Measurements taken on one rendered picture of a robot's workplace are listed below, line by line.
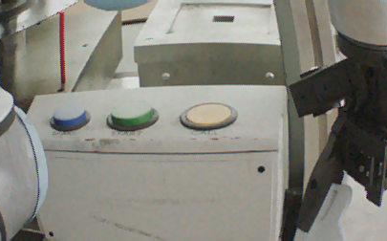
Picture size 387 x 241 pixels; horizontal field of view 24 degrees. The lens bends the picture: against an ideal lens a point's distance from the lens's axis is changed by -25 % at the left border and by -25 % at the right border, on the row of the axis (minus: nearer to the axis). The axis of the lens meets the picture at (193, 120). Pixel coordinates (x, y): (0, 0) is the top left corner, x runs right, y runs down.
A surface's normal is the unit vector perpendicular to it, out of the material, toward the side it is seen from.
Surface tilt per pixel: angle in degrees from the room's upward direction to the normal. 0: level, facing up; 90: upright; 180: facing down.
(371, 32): 90
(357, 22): 90
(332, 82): 88
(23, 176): 81
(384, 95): 90
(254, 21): 0
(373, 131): 0
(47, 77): 0
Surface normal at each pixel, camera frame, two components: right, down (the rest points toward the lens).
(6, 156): 0.77, 0.07
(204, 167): -0.14, 0.44
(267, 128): -0.09, -0.90
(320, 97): -0.84, 0.27
